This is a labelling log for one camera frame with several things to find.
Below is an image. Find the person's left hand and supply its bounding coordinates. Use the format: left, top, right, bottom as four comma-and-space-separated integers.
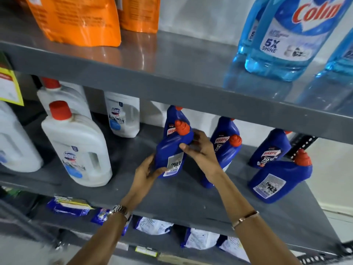
121, 154, 167, 212

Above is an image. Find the person's right hand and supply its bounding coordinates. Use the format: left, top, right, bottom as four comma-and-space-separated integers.
179, 129, 225, 183

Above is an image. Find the blue toilet cleaner bottle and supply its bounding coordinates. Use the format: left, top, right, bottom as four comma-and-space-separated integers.
154, 120, 195, 179
248, 128, 293, 169
200, 116, 243, 189
248, 149, 313, 204
163, 105, 191, 138

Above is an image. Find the person's right forearm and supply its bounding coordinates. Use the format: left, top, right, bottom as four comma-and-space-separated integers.
213, 174, 302, 265

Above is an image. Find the person's left forearm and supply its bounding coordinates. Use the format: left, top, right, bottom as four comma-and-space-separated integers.
67, 210, 132, 265

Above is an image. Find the blue and white pouch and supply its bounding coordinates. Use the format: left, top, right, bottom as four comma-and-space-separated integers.
181, 227, 220, 250
134, 216, 174, 236
217, 236, 250, 263
46, 195, 95, 217
90, 208, 133, 236

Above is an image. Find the silver wristwatch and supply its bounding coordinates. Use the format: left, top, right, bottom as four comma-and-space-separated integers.
107, 205, 132, 222

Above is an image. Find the small white cleaner bottle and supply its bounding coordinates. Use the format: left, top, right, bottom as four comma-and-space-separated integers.
104, 91, 140, 138

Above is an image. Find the grey metal shelf rack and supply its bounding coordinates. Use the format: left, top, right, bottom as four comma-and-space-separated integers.
0, 0, 353, 265

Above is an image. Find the yellow shelf label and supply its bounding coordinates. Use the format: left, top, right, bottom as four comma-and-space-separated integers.
135, 245, 159, 258

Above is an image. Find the white cleaner bottle red cap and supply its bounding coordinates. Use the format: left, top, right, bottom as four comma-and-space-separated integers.
36, 77, 92, 121
41, 100, 113, 188

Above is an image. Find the clear blue glass cleaner bottle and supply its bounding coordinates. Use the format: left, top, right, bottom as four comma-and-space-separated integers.
237, 0, 273, 56
245, 0, 353, 82
315, 27, 353, 80

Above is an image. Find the orange pouch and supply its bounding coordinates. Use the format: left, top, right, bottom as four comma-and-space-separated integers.
24, 0, 122, 47
115, 0, 161, 34

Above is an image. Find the yellow price tag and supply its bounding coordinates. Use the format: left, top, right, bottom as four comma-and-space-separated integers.
0, 67, 25, 107

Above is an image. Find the thin metal bracelet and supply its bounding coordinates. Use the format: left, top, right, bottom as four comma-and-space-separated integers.
231, 211, 260, 230

